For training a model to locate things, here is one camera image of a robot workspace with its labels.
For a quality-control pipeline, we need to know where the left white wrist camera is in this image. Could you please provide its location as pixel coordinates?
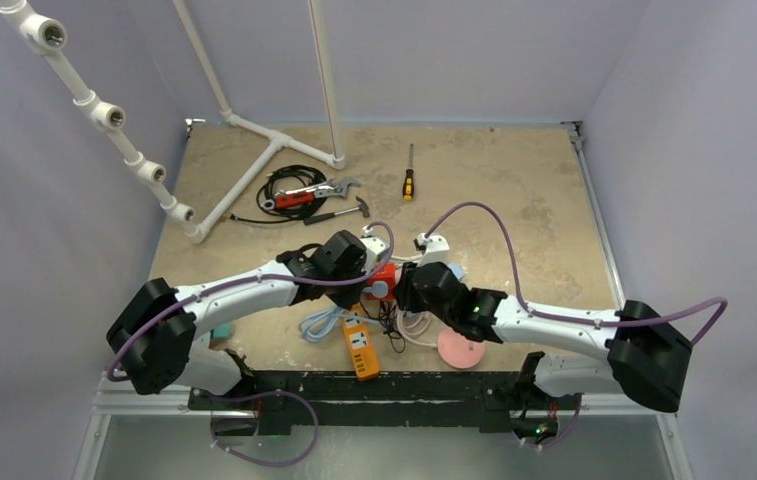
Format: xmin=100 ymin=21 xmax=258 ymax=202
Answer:
xmin=359 ymin=236 xmax=390 ymax=273

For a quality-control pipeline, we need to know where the orange power strip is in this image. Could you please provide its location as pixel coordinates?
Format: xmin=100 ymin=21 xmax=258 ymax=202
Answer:
xmin=341 ymin=306 xmax=381 ymax=382

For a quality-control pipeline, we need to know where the white PVC pipe frame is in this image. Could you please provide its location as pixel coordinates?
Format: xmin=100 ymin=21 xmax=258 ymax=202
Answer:
xmin=0 ymin=1 xmax=346 ymax=244

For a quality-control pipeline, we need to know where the light blue power strip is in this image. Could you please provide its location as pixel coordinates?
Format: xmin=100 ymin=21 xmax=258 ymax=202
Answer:
xmin=448 ymin=263 xmax=466 ymax=281

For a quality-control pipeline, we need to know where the pink round disc charger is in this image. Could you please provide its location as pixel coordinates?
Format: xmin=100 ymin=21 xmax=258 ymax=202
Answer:
xmin=436 ymin=328 xmax=486 ymax=370

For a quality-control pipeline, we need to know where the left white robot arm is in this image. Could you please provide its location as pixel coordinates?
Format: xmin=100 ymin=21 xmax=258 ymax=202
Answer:
xmin=106 ymin=230 xmax=392 ymax=409

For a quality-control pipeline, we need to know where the red cube socket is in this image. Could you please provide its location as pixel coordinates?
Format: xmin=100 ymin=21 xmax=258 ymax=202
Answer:
xmin=364 ymin=263 xmax=400 ymax=300

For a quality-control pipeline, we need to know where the grey blue plug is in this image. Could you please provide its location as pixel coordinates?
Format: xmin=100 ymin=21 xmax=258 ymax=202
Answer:
xmin=366 ymin=281 xmax=391 ymax=300

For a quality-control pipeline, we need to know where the thin black wire tangle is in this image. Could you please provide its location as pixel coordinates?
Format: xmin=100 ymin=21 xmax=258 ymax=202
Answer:
xmin=374 ymin=301 xmax=407 ymax=356

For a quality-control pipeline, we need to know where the black handled hammer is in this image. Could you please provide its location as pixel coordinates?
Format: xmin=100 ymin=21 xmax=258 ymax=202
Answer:
xmin=302 ymin=196 xmax=371 ymax=226

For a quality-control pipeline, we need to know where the light blue cable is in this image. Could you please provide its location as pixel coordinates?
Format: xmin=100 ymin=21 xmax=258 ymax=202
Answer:
xmin=298 ymin=305 xmax=353 ymax=344

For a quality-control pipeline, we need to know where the yellow black screwdriver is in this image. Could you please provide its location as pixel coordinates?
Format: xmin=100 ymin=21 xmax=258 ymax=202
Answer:
xmin=402 ymin=143 xmax=415 ymax=201

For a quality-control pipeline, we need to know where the red handled adjustable wrench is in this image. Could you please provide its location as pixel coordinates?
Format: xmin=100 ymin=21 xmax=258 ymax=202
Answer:
xmin=261 ymin=177 xmax=362 ymax=211

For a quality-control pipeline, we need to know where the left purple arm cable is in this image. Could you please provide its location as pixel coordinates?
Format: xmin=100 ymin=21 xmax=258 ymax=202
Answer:
xmin=106 ymin=221 xmax=397 ymax=469

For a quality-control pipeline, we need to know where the teal small block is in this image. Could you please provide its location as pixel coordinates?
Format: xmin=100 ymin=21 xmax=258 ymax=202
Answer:
xmin=210 ymin=322 xmax=232 ymax=341

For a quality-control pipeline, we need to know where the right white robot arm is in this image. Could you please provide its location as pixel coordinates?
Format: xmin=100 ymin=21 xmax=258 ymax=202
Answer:
xmin=392 ymin=262 xmax=693 ymax=413

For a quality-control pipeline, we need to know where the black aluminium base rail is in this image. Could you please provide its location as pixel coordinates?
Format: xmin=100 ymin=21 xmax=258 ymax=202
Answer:
xmin=94 ymin=369 xmax=677 ymax=435

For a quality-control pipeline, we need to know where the pink cable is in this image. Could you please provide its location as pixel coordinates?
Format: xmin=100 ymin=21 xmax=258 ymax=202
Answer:
xmin=396 ymin=309 xmax=442 ymax=351

